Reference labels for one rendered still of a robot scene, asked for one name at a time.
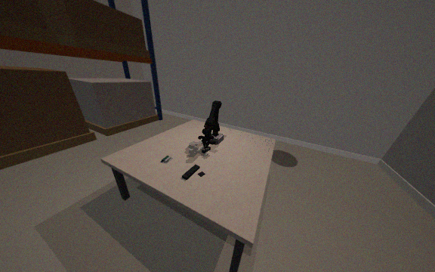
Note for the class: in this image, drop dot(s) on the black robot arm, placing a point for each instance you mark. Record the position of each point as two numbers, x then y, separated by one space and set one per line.
212 121

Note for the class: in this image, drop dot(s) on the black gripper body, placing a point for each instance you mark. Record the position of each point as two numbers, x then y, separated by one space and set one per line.
207 138

